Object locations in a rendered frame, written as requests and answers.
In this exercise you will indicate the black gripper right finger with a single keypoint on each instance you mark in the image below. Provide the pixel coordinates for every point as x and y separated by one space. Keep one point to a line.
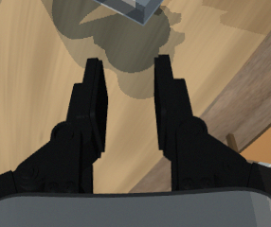
196 155

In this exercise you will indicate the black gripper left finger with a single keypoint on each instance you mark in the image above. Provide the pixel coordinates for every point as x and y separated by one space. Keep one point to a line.
75 144

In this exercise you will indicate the grey open metal box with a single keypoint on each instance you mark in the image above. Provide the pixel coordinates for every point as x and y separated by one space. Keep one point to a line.
139 11

